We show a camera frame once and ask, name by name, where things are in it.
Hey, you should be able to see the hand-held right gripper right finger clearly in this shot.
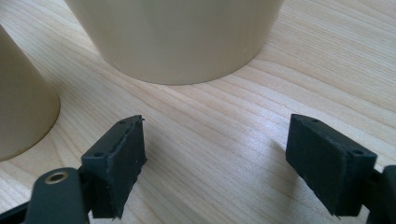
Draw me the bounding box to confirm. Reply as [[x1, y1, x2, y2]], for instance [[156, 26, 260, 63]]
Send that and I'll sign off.
[[285, 113, 378, 217]]

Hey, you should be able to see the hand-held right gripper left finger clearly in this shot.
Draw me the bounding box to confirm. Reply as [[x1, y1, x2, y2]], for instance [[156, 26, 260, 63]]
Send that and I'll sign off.
[[81, 115, 148, 220]]

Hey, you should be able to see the beige cup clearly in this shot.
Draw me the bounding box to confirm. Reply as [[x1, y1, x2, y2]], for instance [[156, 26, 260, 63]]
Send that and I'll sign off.
[[0, 24, 62, 162]]

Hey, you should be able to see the beige container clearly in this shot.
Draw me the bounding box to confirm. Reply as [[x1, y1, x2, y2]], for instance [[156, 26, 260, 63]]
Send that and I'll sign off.
[[64, 0, 285, 86]]

